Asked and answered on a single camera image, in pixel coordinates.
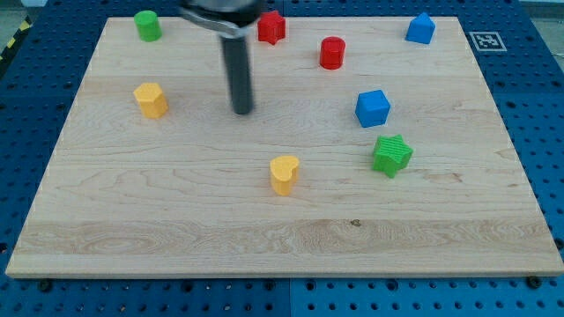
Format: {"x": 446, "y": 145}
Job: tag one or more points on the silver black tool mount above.
{"x": 229, "y": 18}

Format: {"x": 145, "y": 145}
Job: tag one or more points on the red star block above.
{"x": 271, "y": 27}

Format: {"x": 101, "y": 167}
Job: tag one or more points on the yellow black hazard tape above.
{"x": 16, "y": 41}

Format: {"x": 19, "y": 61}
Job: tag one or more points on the green star block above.
{"x": 391, "y": 154}

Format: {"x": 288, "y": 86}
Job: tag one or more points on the black bolt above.
{"x": 534, "y": 282}
{"x": 45, "y": 285}

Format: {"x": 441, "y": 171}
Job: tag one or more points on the light wooden board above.
{"x": 189, "y": 194}

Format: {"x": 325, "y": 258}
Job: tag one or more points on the blue cube block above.
{"x": 372, "y": 108}

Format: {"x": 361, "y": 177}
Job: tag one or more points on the yellow hexagon block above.
{"x": 151, "y": 100}

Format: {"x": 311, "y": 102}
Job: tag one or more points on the yellow heart block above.
{"x": 284, "y": 172}

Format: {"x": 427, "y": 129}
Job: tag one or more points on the green cylinder block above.
{"x": 148, "y": 26}

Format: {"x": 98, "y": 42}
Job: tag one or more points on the red cylinder block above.
{"x": 332, "y": 53}

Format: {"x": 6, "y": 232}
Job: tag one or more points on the black bolt front right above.
{"x": 534, "y": 282}

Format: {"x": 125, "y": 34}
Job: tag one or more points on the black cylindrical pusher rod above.
{"x": 238, "y": 73}

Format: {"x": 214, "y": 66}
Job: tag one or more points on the black bolt front left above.
{"x": 45, "y": 285}

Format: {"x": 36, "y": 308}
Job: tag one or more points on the white fiducial marker tag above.
{"x": 487, "y": 41}

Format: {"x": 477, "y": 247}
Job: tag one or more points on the blue pentagon house block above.
{"x": 421, "y": 29}

